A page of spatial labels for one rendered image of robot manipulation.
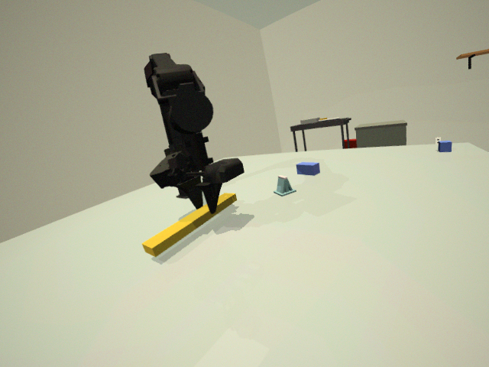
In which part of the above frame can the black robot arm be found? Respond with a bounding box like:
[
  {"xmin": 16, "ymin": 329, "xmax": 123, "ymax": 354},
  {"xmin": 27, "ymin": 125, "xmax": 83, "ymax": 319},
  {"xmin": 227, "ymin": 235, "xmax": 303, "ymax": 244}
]
[{"xmin": 144, "ymin": 53, "xmax": 213, "ymax": 189}]

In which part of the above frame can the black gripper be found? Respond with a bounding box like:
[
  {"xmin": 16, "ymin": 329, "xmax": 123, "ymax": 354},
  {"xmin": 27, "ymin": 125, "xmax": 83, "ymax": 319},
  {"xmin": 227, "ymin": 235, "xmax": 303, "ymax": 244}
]
[{"xmin": 168, "ymin": 132, "xmax": 245, "ymax": 214}]

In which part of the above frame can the yellow bar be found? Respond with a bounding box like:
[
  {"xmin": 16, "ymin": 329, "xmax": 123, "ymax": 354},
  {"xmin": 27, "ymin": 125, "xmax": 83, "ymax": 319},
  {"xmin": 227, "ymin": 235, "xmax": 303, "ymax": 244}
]
[{"xmin": 142, "ymin": 193, "xmax": 237, "ymax": 257}]

